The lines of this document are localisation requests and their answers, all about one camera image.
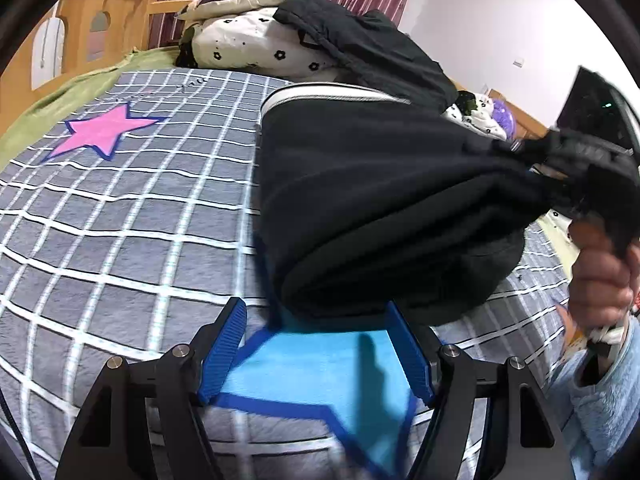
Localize white floral pillow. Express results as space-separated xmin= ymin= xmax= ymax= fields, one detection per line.
xmin=176 ymin=8 xmax=340 ymax=81

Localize light blue fleece sleeve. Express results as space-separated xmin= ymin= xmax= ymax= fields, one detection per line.
xmin=546 ymin=318 xmax=639 ymax=479

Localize black garment on pillows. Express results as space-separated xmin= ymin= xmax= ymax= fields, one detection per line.
xmin=273 ymin=0 xmax=458 ymax=114

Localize black cable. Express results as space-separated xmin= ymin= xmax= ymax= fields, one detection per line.
xmin=0 ymin=383 xmax=44 ymax=480

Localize person's right hand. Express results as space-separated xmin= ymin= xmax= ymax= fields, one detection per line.
xmin=558 ymin=220 xmax=639 ymax=348

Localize purple plush toy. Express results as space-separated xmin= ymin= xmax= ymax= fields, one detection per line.
xmin=491 ymin=98 xmax=516 ymax=139

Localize black phone on mount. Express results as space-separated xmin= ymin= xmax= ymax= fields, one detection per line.
xmin=555 ymin=66 xmax=639 ymax=155

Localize grey checked bed sheet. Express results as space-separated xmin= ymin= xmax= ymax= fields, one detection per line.
xmin=1 ymin=68 xmax=568 ymax=479

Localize green blanket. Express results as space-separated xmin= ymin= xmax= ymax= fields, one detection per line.
xmin=1 ymin=46 xmax=179 ymax=169

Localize white floral quilt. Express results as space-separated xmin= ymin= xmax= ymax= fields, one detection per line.
xmin=442 ymin=90 xmax=508 ymax=140

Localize wooden bed frame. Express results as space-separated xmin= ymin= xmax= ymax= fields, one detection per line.
xmin=1 ymin=0 xmax=188 ymax=131

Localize black pants with white stripe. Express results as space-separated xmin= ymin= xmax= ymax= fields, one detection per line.
xmin=257 ymin=84 xmax=550 ymax=324

